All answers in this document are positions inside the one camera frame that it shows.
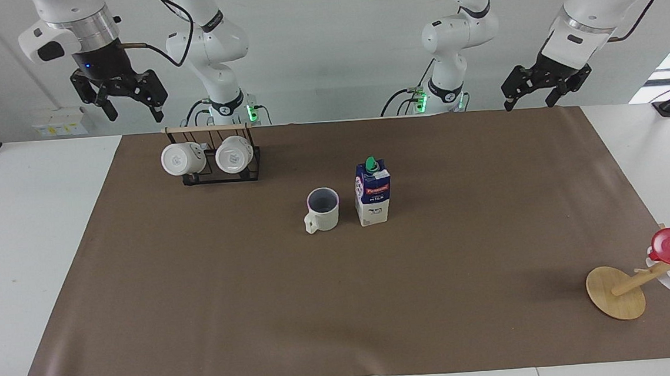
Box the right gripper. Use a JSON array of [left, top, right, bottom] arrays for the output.
[[67, 36, 171, 129]]

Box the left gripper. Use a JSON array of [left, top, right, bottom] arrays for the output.
[[498, 46, 596, 112]]

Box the blue and white milk carton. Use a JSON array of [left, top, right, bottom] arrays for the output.
[[351, 155, 395, 228]]

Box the wooden mug tree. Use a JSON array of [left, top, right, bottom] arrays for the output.
[[581, 222, 670, 324]]

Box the white mug with grey inside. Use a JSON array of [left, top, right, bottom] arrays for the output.
[[301, 186, 342, 235]]

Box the white wall socket box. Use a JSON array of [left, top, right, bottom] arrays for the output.
[[31, 106, 89, 139]]

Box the black wire mug rack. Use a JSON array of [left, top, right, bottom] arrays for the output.
[[164, 120, 265, 188]]

